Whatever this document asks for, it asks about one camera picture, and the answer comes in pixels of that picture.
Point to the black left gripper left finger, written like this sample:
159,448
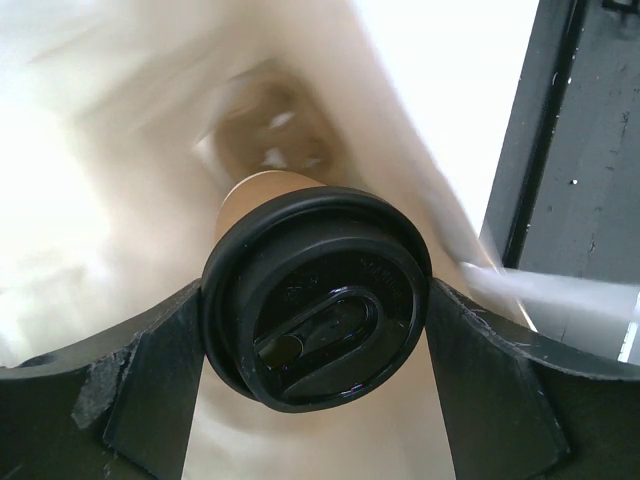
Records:
117,405

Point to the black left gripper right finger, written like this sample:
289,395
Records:
518,405

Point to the black coffee cup lid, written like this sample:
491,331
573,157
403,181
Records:
314,298

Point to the brown paper bag white handles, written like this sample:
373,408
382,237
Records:
110,190

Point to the brown paper coffee cup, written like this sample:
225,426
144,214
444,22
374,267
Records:
253,192

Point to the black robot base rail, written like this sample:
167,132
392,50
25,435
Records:
565,198

